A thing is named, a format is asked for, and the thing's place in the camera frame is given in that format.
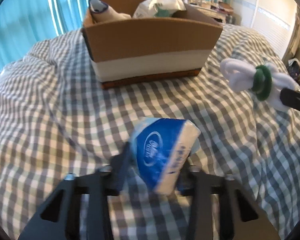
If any white socks green band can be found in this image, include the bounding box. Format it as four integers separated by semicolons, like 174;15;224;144
220;58;298;112

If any blue tissue pack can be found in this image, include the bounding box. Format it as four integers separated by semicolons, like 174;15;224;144
129;117;201;196

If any white fluffy sock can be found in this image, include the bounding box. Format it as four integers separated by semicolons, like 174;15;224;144
89;0;131;23

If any white dotted wipes pack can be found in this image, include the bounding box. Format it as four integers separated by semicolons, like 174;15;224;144
133;0;186;18

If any black bag by wardrobe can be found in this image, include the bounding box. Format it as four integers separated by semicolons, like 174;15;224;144
287;58;300;83

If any checkered grey bed quilt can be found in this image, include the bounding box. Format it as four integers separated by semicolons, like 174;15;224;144
0;25;300;239

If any white louvered wardrobe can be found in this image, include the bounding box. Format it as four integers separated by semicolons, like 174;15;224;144
231;0;297;58

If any brown cardboard box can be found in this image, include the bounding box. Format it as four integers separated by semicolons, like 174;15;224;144
82;0;223;89

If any white dressing table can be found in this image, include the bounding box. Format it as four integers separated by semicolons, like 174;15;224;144
189;0;234;24

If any teal curtain left panel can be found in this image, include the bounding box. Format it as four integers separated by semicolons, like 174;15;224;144
0;0;60;73

